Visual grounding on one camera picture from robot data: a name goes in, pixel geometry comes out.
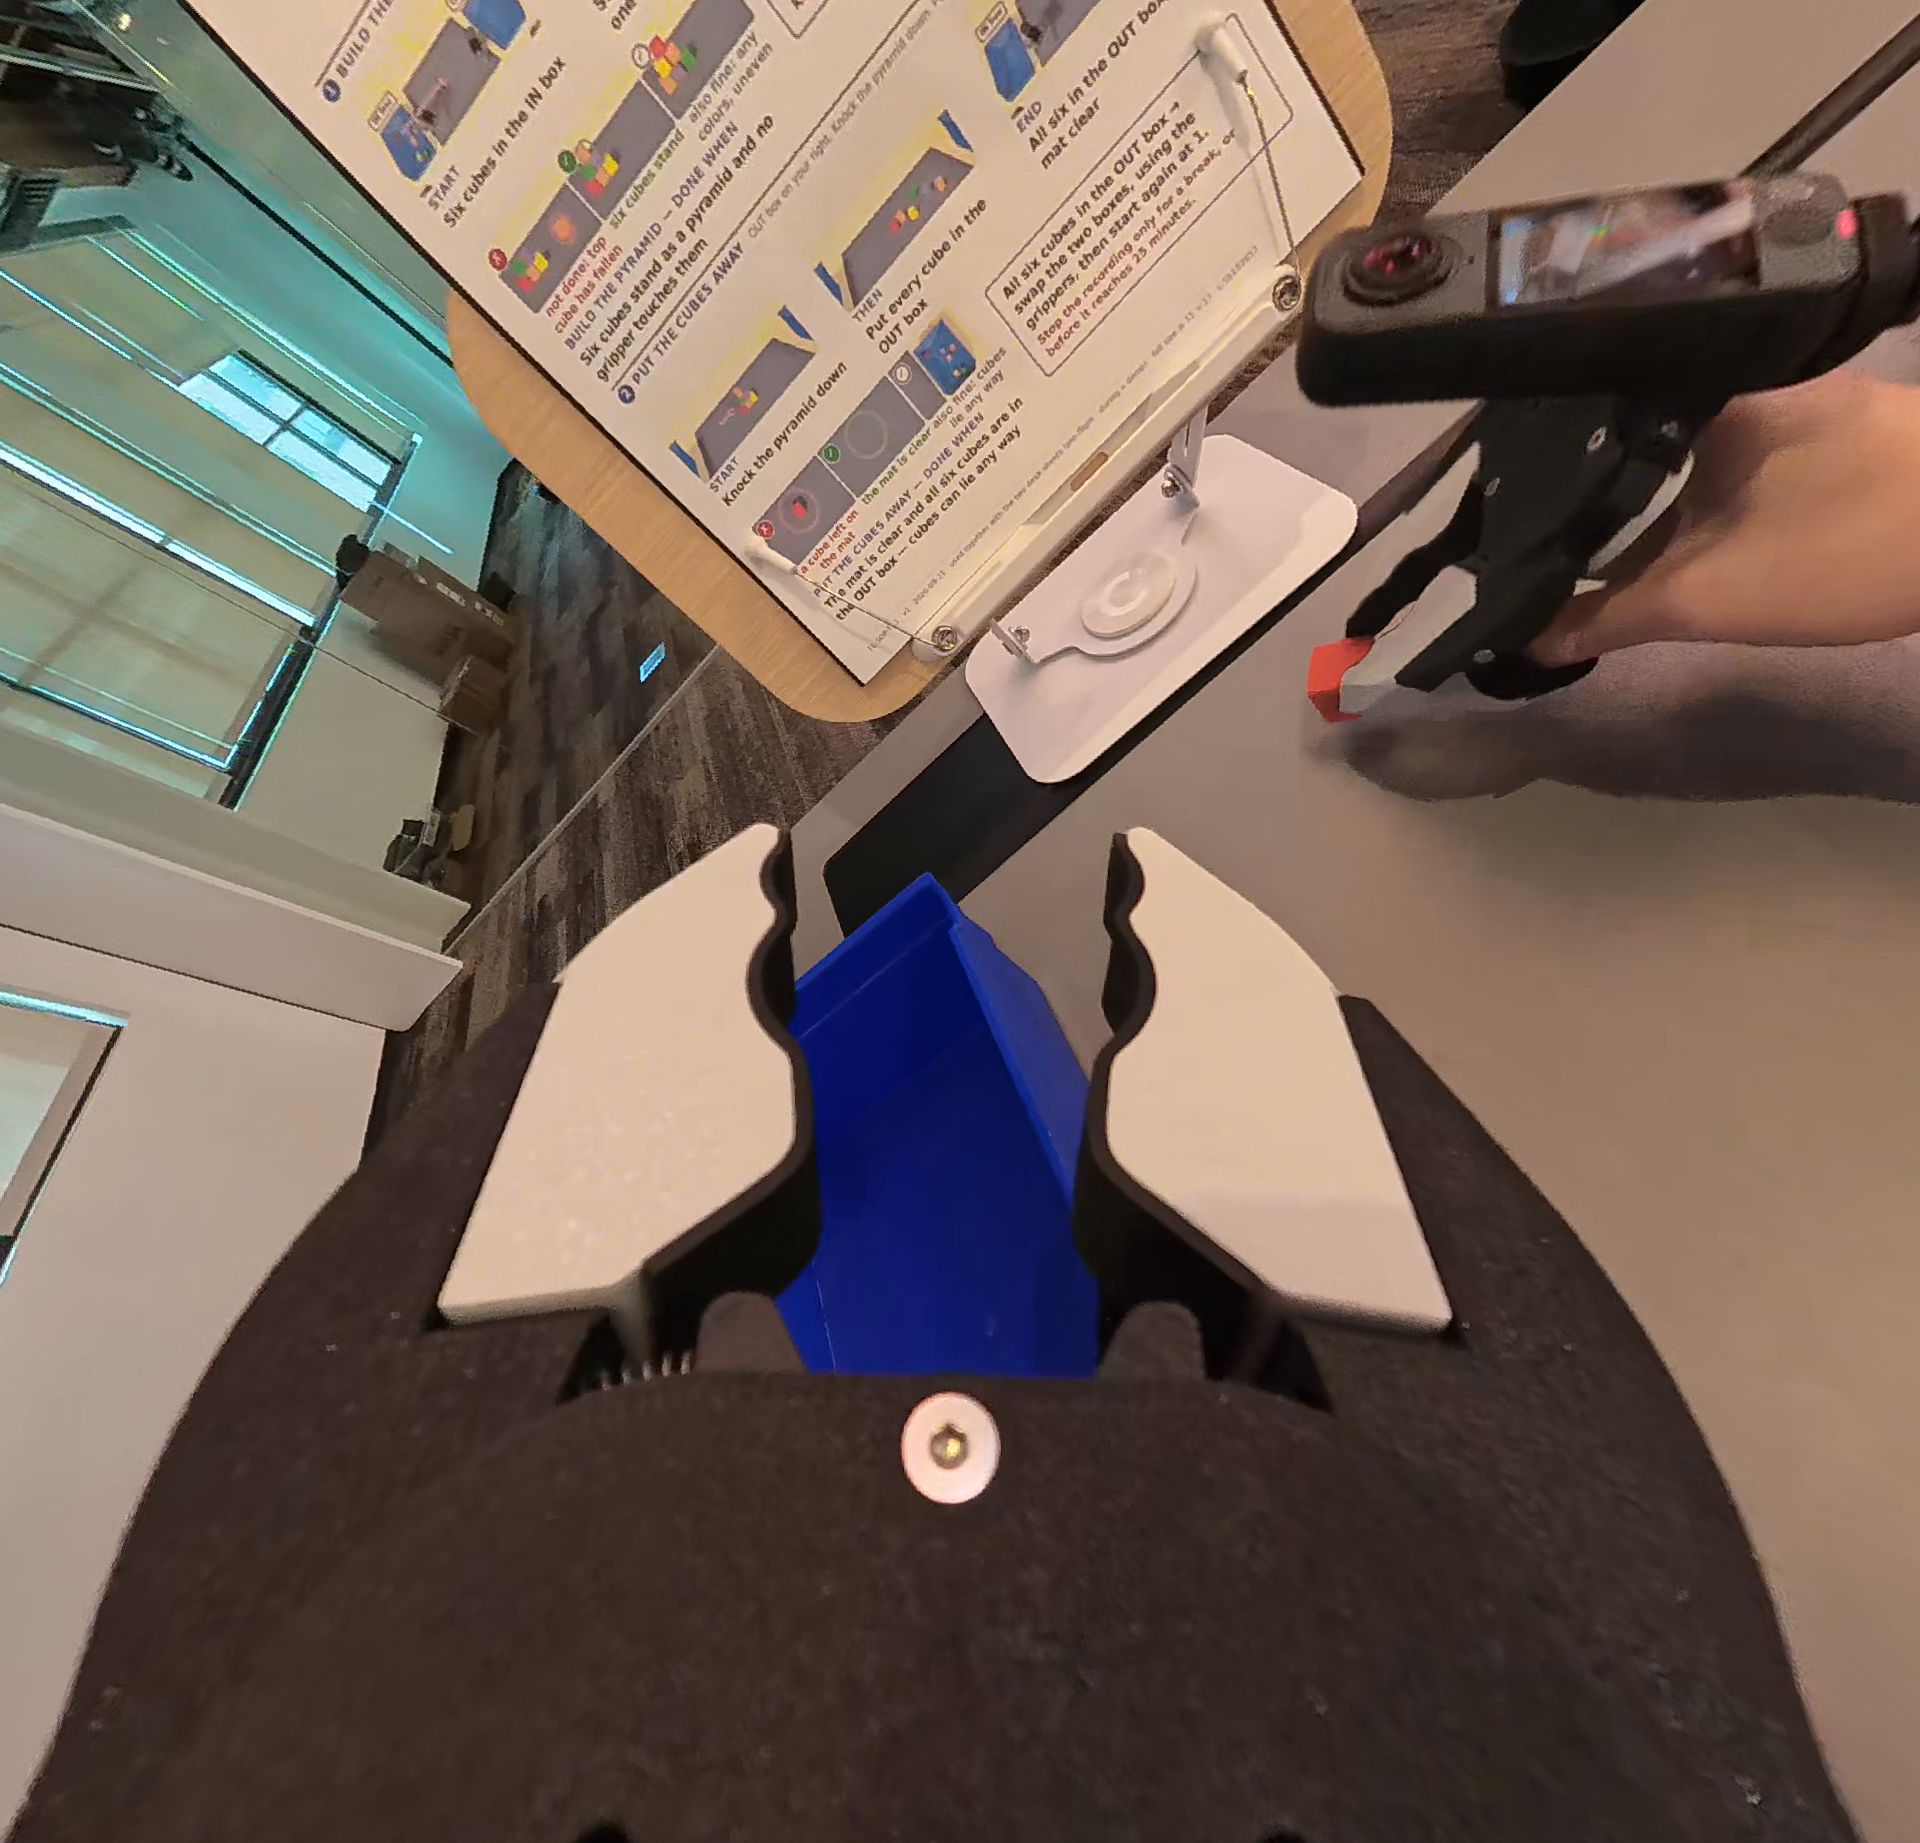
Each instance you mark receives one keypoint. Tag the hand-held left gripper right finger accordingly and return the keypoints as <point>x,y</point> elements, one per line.
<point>1261,1124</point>

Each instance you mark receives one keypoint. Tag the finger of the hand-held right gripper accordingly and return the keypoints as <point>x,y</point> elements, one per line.
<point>1411,644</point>
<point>1426,569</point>

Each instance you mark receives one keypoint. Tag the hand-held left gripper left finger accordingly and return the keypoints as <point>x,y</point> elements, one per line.
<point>630,1109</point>

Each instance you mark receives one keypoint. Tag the orange wooden cube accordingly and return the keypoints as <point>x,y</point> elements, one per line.
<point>1332,680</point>

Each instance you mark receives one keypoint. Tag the person's right hand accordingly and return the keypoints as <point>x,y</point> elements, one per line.
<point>1771,523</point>

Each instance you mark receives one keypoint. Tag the blue plastic bin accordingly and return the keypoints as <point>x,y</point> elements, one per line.
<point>930,1124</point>

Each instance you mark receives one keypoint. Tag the brown cardboard box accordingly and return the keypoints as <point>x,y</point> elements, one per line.
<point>476,696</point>
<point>420,599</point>

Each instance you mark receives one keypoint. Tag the printed instruction sheet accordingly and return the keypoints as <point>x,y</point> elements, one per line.
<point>825,148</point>

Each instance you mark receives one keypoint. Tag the wooden display board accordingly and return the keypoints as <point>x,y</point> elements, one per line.
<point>586,448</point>

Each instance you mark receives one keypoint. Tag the office window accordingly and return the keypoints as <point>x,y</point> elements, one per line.
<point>180,553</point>

